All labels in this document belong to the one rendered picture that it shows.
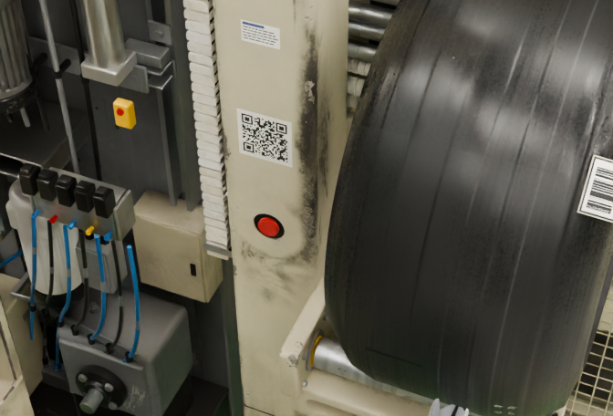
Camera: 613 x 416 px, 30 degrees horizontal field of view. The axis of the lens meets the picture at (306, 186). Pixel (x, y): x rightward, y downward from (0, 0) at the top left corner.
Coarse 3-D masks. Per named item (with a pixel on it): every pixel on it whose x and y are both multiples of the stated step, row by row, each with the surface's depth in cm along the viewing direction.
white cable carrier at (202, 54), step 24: (192, 0) 136; (192, 24) 138; (192, 48) 141; (192, 72) 144; (216, 72) 146; (192, 96) 147; (216, 96) 146; (216, 120) 148; (216, 144) 151; (216, 168) 154; (216, 192) 157; (216, 216) 160; (216, 240) 164
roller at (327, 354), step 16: (320, 336) 160; (320, 352) 158; (336, 352) 157; (320, 368) 159; (336, 368) 157; (352, 368) 156; (368, 384) 157; (384, 384) 155; (416, 400) 155; (432, 400) 153
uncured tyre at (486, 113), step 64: (448, 0) 124; (512, 0) 123; (576, 0) 123; (384, 64) 124; (448, 64) 120; (512, 64) 118; (576, 64) 117; (384, 128) 120; (448, 128) 118; (512, 128) 116; (576, 128) 115; (384, 192) 120; (448, 192) 118; (512, 192) 116; (576, 192) 115; (384, 256) 122; (448, 256) 119; (512, 256) 116; (576, 256) 116; (384, 320) 126; (448, 320) 122; (512, 320) 119; (576, 320) 120; (448, 384) 130; (512, 384) 125
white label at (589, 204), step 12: (600, 168) 115; (612, 168) 115; (588, 180) 114; (600, 180) 115; (612, 180) 115; (588, 192) 115; (600, 192) 115; (612, 192) 115; (588, 204) 115; (600, 204) 115; (612, 204) 115; (600, 216) 115; (612, 216) 115
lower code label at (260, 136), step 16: (240, 112) 144; (240, 128) 145; (256, 128) 144; (272, 128) 143; (288, 128) 142; (240, 144) 147; (256, 144) 146; (272, 144) 145; (288, 144) 144; (272, 160) 147; (288, 160) 146
